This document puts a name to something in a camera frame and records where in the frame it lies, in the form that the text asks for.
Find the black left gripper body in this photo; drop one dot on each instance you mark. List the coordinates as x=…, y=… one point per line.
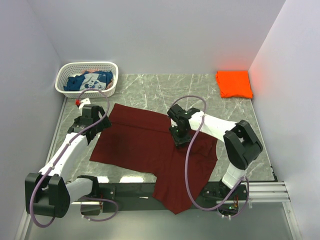
x=95, y=128

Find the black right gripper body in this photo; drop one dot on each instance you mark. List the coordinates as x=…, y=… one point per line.
x=180, y=138

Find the dark red t shirt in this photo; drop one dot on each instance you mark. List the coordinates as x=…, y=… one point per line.
x=140, y=140

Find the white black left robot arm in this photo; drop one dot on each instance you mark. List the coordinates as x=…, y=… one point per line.
x=46, y=192

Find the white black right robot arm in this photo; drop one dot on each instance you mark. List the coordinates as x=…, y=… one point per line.
x=241, y=142

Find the blue printed t shirt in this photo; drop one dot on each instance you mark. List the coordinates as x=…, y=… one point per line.
x=87, y=80

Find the pink garment in basket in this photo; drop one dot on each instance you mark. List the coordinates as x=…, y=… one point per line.
x=110, y=79

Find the white perforated laundry basket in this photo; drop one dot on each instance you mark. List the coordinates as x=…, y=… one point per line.
x=78, y=68

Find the folded orange t shirt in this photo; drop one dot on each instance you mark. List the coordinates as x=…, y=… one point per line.
x=234, y=84

